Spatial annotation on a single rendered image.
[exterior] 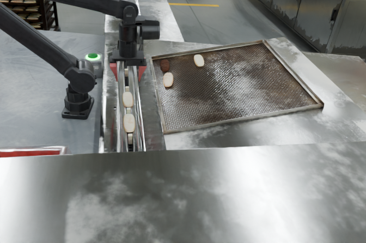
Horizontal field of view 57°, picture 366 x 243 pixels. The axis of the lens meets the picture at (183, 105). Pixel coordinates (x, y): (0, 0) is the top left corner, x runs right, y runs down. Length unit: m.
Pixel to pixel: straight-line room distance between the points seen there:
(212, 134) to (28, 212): 0.76
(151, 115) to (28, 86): 0.49
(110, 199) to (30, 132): 0.90
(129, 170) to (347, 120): 0.87
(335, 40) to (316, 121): 2.69
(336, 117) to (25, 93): 1.06
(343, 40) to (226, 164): 3.51
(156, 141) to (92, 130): 0.21
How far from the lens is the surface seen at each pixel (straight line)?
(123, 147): 1.01
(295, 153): 0.34
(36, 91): 1.36
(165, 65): 1.33
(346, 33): 3.75
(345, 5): 3.61
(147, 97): 1.29
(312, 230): 0.28
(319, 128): 1.04
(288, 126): 1.03
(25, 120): 1.21
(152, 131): 1.12
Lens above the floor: 1.51
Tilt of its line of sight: 33 degrees down
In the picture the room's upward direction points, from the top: 6 degrees clockwise
